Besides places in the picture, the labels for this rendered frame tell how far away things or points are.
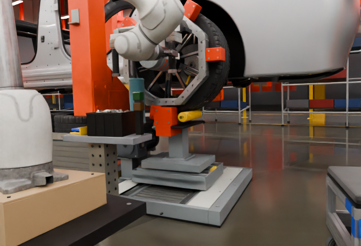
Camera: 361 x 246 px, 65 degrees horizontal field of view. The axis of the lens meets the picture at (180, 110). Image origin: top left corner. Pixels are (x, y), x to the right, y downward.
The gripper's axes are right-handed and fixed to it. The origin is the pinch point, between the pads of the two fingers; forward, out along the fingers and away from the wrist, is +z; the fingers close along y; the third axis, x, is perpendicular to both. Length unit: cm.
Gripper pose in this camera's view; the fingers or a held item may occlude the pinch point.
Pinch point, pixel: (172, 56)
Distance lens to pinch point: 142.1
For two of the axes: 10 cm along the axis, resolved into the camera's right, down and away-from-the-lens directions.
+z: 4.2, -0.7, 9.1
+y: 9.1, 0.0, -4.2
